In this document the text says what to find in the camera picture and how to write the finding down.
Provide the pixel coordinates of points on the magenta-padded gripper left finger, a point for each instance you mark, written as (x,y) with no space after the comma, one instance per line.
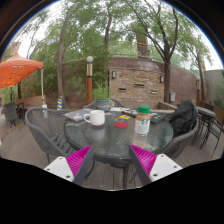
(60,166)

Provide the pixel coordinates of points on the blue yellow striped post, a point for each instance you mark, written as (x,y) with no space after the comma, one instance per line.
(59,103)

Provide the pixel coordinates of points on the grey wall box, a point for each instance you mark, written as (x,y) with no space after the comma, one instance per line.
(172,97)

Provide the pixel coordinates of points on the round dark patio table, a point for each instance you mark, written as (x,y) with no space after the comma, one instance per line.
(206,111)

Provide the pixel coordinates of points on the black wall lamp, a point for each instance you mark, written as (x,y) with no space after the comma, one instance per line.
(161,79)
(113,74)

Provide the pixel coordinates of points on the green-capped coffee drink bottle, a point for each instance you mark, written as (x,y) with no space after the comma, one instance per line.
(142,123)

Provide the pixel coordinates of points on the tape roll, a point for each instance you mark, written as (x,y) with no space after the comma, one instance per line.
(119,119)

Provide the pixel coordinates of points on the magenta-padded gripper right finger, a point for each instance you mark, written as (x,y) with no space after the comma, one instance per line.
(163,166)

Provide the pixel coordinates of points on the black laptop with stickers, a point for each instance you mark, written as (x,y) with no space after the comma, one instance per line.
(158,118)

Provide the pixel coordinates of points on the globe-topped lamp post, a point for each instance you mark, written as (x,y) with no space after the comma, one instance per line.
(89,86)

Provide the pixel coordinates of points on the black bag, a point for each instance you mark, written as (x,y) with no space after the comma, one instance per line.
(183,118)

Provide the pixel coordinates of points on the dark-trunked forked tree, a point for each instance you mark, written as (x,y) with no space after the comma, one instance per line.
(167,80)

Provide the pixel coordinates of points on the dark patio chair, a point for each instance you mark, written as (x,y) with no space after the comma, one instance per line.
(215,128)

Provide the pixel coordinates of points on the white paper sheet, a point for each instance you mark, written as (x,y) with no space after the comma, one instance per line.
(116,109)

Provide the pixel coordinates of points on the flat round red coaster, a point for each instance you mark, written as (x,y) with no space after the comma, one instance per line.
(121,125)

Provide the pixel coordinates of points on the small yellow card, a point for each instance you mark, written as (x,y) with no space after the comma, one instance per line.
(125,117)

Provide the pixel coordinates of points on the grey laptop with stickers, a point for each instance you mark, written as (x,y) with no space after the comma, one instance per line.
(75,115)

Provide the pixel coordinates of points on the green plant in teal pot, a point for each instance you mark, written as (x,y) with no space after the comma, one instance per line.
(102,103)

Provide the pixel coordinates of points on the orange patio umbrella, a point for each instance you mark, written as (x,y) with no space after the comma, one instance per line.
(16,70)

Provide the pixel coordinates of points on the leaning grey-trunked tree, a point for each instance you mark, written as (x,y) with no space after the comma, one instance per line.
(60,76)

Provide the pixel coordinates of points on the white ceramic mug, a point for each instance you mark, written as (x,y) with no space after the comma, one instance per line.
(97,118)

